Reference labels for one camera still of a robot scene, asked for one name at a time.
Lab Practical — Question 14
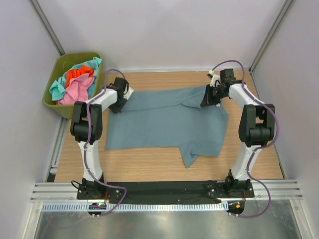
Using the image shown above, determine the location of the white slotted cable duct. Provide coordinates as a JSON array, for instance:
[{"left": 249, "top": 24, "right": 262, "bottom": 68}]
[{"left": 42, "top": 201, "right": 228, "bottom": 213}]

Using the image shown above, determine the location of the orange t shirt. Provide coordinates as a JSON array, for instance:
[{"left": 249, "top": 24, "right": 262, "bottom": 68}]
[{"left": 64, "top": 65, "right": 94, "bottom": 89}]

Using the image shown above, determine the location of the blue-grey t shirt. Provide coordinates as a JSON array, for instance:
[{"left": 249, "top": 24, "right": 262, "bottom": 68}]
[{"left": 105, "top": 86, "right": 229, "bottom": 168}]

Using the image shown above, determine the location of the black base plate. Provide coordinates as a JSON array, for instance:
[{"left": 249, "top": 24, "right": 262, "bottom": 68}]
[{"left": 77, "top": 179, "right": 255, "bottom": 205}]

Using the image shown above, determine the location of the aluminium frame rail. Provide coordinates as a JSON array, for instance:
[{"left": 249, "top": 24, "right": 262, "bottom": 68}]
[{"left": 30, "top": 179, "right": 303, "bottom": 202}]

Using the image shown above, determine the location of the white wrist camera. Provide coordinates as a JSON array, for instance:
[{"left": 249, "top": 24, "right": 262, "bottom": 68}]
[
  {"left": 124, "top": 87, "right": 134, "bottom": 100},
  {"left": 207, "top": 70, "right": 221, "bottom": 87}
]

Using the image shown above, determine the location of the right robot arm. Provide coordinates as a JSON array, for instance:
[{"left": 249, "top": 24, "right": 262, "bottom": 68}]
[{"left": 201, "top": 69, "right": 276, "bottom": 198}]

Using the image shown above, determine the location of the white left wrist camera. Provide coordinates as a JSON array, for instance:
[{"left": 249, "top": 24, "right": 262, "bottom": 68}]
[{"left": 124, "top": 87, "right": 134, "bottom": 100}]

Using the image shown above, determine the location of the green plastic bin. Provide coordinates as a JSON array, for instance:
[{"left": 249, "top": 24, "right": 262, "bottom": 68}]
[{"left": 43, "top": 52, "right": 105, "bottom": 119}]

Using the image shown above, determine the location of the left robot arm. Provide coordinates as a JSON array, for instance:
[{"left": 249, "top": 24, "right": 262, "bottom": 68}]
[{"left": 70, "top": 77, "right": 133, "bottom": 200}]

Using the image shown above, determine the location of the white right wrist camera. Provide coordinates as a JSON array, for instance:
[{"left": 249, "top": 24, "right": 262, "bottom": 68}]
[{"left": 207, "top": 70, "right": 221, "bottom": 87}]

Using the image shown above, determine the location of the pink t shirt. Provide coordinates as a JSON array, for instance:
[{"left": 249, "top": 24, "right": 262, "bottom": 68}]
[{"left": 57, "top": 73, "right": 95, "bottom": 105}]

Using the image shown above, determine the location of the teal t shirt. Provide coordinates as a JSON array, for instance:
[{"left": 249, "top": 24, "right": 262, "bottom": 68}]
[{"left": 49, "top": 57, "right": 102, "bottom": 103}]

